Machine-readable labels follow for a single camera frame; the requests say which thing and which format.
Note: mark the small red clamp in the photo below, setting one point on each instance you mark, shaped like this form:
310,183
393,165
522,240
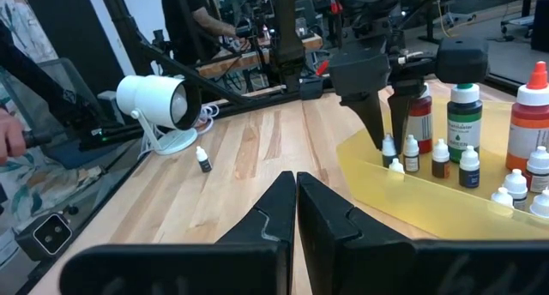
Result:
321,68

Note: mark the black table-level camera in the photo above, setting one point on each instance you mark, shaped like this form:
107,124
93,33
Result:
45,236

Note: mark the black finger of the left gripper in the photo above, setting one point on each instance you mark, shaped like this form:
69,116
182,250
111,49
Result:
369,115
401,119

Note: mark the yellow translucent plastic bin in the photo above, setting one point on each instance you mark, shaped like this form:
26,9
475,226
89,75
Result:
429,209

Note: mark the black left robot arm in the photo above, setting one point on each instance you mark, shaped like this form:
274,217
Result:
287,29

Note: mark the black box blue light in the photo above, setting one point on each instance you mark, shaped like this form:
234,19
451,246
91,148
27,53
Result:
541,27

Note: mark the person's hand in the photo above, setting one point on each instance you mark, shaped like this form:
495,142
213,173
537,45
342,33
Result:
10,136

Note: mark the large red food colouring bottle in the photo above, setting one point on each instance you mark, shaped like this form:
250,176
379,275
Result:
422,119

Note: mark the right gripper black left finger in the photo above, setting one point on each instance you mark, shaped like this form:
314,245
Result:
257,265

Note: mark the large orange food colouring bottle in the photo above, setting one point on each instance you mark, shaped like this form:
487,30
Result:
529,128

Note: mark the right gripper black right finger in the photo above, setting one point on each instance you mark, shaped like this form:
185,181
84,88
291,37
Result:
343,260

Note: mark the large green food colouring bottle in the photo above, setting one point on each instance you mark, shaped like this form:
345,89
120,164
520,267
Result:
463,123

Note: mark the grey mesh chair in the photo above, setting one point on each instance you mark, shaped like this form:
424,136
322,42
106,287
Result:
68,76

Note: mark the person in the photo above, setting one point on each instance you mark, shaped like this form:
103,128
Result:
25,188
180,12

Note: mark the small orange dropper bottle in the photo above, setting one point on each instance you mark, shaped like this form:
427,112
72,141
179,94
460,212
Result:
441,160

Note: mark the white round spot lamp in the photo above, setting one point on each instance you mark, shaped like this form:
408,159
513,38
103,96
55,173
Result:
141,95

